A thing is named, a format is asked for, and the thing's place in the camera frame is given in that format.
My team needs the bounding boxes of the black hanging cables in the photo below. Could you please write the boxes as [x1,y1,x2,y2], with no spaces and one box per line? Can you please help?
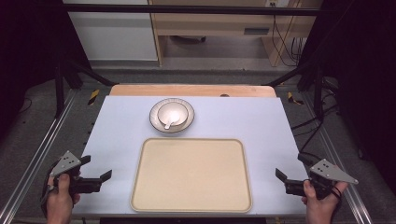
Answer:
[271,14,307,67]

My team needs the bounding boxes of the white bowl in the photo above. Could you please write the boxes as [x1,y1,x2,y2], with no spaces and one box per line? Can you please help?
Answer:
[156,101,191,128]

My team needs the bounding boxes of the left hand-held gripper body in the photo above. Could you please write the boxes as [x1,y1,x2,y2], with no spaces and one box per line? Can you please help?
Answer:
[49,150,104,200]

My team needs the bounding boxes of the light wooden desk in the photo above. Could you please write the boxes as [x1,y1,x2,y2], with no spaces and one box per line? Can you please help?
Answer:
[148,0,324,67]

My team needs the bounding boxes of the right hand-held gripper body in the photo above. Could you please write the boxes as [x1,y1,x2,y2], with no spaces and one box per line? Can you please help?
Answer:
[284,158,360,201]

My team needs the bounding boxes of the aluminium floor rail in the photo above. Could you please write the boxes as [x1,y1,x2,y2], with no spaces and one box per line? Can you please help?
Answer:
[300,92,375,224]
[0,89,78,224]

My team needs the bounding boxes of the white ribbed plate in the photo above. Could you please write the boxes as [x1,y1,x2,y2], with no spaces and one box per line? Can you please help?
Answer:
[148,97,196,134]

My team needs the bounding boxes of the yellow black striped tape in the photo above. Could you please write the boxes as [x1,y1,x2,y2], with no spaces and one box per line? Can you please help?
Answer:
[87,89,101,106]
[286,91,305,105]

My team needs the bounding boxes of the black metal stand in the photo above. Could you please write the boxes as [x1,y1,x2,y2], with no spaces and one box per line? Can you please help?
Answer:
[53,55,116,119]
[267,60,326,120]

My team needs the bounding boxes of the white table cover board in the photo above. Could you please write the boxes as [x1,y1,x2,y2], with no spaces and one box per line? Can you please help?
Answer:
[72,94,309,218]

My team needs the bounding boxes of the black wrist strap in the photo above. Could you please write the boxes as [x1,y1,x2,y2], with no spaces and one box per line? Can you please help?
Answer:
[330,185,344,201]
[39,160,61,217]

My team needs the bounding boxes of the person's left hand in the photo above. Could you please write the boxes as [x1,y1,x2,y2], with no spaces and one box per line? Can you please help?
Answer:
[46,173,81,224]

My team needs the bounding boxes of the beige rectangular tray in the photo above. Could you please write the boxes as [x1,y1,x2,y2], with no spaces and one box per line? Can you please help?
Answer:
[130,137,253,215]

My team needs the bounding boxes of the black horizontal frame bar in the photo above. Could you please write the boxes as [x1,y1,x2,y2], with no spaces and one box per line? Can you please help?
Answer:
[62,3,325,17]

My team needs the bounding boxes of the wooden table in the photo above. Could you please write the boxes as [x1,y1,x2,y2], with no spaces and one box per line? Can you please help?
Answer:
[108,83,278,99]

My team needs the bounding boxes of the white spoon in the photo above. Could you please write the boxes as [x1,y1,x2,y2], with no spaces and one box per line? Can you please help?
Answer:
[163,111,182,131]

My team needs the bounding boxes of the white cabinet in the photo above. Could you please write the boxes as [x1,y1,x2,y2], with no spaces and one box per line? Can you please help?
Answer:
[63,0,159,62]

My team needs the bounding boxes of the person's right hand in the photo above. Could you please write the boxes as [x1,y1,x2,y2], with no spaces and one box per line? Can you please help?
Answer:
[301,179,349,224]

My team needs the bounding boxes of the black floor cable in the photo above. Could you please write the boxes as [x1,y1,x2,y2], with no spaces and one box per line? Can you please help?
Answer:
[290,92,340,160]

